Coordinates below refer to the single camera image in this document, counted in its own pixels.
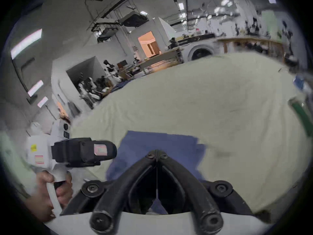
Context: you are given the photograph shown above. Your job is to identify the person's left hand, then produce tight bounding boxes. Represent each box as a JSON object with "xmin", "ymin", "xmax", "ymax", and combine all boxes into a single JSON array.
[{"xmin": 25, "ymin": 170, "xmax": 74, "ymax": 223}]

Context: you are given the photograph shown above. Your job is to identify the white washing machine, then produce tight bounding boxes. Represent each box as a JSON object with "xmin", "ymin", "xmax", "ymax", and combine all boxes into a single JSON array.
[{"xmin": 184, "ymin": 43, "xmax": 222, "ymax": 62}]

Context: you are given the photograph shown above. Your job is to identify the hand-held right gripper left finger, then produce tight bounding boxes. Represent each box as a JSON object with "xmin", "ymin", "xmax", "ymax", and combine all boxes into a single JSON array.
[{"xmin": 61, "ymin": 150, "xmax": 157, "ymax": 234}]

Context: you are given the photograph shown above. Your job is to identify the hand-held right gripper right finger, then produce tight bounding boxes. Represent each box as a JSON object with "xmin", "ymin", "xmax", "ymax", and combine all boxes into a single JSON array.
[{"xmin": 157, "ymin": 150, "xmax": 255, "ymax": 234}]

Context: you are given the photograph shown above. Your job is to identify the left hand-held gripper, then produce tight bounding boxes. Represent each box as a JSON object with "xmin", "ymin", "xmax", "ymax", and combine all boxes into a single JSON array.
[{"xmin": 26, "ymin": 118, "xmax": 117, "ymax": 218}]

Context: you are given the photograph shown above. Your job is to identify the dark blue shirt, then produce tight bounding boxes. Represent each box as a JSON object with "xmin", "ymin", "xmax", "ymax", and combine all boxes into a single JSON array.
[{"xmin": 106, "ymin": 130, "xmax": 207, "ymax": 215}]

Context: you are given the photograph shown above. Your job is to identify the bed with beige sheet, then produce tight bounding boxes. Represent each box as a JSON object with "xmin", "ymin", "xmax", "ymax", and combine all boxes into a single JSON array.
[{"xmin": 69, "ymin": 51, "xmax": 311, "ymax": 215}]

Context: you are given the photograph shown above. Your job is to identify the long wooden table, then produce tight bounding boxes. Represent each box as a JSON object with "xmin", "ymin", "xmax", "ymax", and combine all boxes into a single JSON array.
[{"xmin": 217, "ymin": 37, "xmax": 288, "ymax": 58}]

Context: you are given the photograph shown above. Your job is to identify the group of white robots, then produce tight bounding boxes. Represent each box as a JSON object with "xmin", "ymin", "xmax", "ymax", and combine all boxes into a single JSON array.
[{"xmin": 78, "ymin": 60, "xmax": 124, "ymax": 105}]

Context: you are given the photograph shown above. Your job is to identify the dark blue cloth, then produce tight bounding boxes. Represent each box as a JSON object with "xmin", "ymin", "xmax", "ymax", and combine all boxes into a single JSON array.
[{"xmin": 109, "ymin": 80, "xmax": 134, "ymax": 93}]

